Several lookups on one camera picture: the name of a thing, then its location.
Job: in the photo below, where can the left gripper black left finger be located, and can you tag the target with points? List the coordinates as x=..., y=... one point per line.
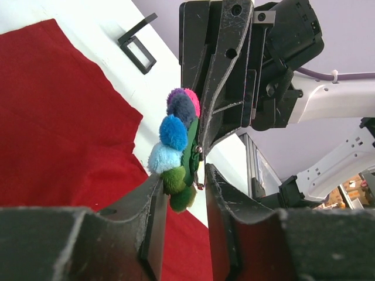
x=121, y=242

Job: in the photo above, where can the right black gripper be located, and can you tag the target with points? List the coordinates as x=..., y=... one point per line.
x=282, y=37

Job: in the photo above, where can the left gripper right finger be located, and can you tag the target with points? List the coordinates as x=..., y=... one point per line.
x=249, y=241

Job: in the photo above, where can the red t-shirt garment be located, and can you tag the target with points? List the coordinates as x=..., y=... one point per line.
x=67, y=140

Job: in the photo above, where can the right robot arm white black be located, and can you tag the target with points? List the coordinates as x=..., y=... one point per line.
x=325, y=96

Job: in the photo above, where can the black open small box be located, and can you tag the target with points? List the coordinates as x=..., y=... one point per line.
x=134, y=49

